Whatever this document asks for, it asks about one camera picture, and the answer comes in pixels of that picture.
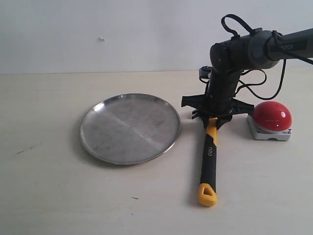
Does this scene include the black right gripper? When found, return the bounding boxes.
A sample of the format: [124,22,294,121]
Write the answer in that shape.
[181,70,255,129]

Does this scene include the yellow black claw hammer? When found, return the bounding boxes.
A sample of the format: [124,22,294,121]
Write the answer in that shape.
[198,118,218,207]

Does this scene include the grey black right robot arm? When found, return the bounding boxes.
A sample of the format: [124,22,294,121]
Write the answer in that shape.
[181,29,313,128]

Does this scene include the red dome push button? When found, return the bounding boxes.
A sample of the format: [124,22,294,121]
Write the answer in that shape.
[247,101,292,141]

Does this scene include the round steel plate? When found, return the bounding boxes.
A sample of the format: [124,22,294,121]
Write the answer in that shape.
[79,93,181,165]

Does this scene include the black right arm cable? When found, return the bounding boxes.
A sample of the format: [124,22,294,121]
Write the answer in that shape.
[221,14,313,100]

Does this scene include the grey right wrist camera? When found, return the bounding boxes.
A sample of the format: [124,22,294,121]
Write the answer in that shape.
[199,66,213,83]

